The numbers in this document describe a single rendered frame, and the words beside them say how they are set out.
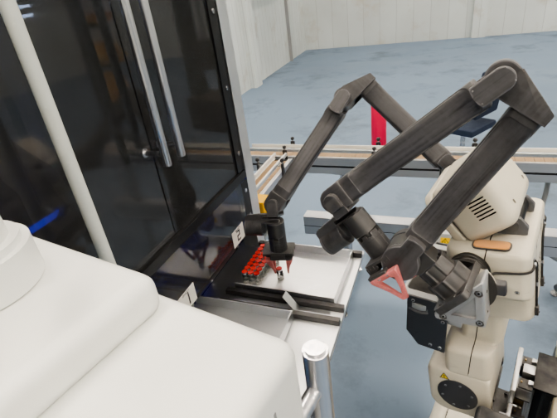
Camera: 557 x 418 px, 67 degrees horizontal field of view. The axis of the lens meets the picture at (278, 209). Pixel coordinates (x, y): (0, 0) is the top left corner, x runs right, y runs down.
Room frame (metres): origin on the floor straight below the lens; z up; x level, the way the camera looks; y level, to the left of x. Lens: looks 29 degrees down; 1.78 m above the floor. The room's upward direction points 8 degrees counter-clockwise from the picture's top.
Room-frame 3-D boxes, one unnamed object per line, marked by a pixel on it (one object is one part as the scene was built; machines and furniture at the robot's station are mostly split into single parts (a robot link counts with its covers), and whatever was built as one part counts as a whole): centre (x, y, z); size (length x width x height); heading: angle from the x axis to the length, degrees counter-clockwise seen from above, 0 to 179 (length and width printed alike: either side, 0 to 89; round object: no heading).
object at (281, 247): (1.14, 0.02, 1.03); 0.10 x 0.07 x 0.07; 79
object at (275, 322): (0.90, 0.21, 0.90); 0.34 x 0.26 x 0.04; 66
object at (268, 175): (1.80, 0.08, 0.92); 0.69 x 0.15 x 0.16; 156
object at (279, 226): (1.14, 0.02, 1.09); 0.07 x 0.06 x 0.07; 73
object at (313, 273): (1.16, -0.03, 0.90); 0.34 x 0.26 x 0.04; 65
